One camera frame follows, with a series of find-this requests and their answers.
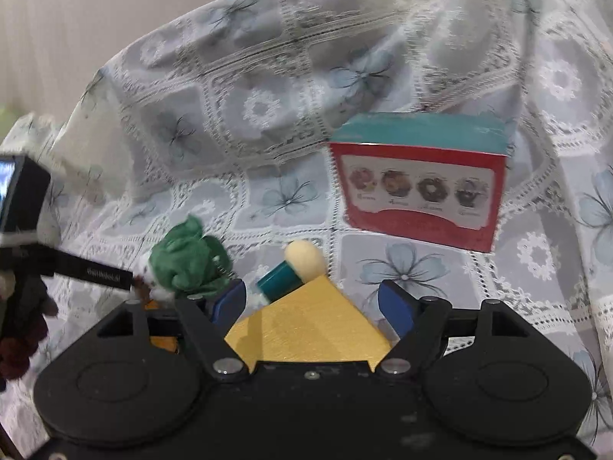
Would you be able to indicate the white lace floral tablecloth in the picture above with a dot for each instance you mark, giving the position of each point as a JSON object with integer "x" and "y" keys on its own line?
{"x": 268, "y": 105}

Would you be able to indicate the teal and cream makeup sponge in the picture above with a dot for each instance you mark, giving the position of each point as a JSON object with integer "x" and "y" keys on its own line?
{"x": 282, "y": 278}

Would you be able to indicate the red and teal box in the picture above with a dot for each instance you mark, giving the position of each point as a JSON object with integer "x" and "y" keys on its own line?
{"x": 421, "y": 191}

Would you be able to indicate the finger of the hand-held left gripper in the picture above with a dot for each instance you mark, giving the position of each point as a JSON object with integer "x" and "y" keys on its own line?
{"x": 91, "y": 270}

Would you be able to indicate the yellow box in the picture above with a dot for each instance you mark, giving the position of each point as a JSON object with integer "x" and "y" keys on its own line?
{"x": 306, "y": 326}

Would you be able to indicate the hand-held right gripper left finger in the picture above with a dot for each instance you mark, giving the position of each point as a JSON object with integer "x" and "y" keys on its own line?
{"x": 230, "y": 304}

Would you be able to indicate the white soft ball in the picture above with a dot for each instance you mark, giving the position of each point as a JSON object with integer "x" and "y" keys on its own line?
{"x": 160, "y": 293}

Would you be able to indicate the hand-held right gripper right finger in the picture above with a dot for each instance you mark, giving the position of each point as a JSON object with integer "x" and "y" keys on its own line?
{"x": 395, "y": 309}

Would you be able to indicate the green white plush doll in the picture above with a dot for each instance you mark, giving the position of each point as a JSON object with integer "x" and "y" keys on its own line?
{"x": 191, "y": 258}

